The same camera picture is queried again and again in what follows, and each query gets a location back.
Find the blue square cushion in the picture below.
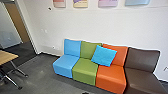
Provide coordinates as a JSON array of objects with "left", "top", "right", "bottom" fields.
[{"left": 90, "top": 44, "right": 118, "bottom": 67}]

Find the blue sofa seat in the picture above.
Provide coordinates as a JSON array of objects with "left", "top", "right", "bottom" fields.
[{"left": 52, "top": 38, "right": 83, "bottom": 80}]

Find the green sofa seat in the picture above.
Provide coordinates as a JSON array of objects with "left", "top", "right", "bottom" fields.
[{"left": 71, "top": 40, "right": 104, "bottom": 87}]

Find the orange sofa seat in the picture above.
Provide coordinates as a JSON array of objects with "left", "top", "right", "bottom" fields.
[{"left": 95, "top": 43, "right": 129, "bottom": 94}]

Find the long wooden table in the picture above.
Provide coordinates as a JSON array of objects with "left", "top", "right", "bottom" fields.
[{"left": 0, "top": 49, "right": 20, "bottom": 66}]

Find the white low wall outlet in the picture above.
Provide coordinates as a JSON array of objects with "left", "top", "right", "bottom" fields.
[{"left": 50, "top": 45, "right": 58, "bottom": 50}]

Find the white wall switch plate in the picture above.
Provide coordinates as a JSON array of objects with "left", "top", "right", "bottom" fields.
[{"left": 42, "top": 28, "right": 48, "bottom": 34}]

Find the yellow wall poster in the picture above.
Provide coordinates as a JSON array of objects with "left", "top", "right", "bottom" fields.
[{"left": 72, "top": 0, "right": 89, "bottom": 8}]

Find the pink wall poster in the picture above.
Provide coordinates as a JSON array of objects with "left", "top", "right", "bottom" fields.
[{"left": 52, "top": 0, "right": 67, "bottom": 9}]

